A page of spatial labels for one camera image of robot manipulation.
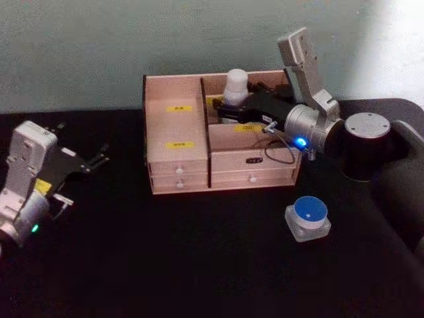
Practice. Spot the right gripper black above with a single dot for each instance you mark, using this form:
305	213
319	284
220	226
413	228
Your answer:
270	107

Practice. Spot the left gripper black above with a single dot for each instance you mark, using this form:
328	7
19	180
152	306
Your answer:
66	165

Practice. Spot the white plastic bottle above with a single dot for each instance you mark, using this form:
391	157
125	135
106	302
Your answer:
236	86

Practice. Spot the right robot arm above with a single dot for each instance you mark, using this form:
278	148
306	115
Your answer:
364	145

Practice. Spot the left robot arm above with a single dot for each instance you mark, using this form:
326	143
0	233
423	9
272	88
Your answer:
26	159

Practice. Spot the wide drawer with black label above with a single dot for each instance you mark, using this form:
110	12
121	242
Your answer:
232	160

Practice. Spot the wooden desktop organizer box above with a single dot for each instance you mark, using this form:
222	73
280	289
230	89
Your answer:
175	126

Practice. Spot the wide plain wooden drawer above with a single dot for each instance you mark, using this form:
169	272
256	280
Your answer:
232	180

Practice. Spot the small wooden drawer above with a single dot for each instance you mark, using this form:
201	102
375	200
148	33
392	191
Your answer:
165	167
165	185

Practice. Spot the clear jar with blue lid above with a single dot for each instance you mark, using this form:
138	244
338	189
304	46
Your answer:
309	215

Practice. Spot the black table cloth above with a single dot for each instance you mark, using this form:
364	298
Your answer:
185	258

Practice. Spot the pale wall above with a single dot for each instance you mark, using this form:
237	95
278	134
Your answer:
99	49

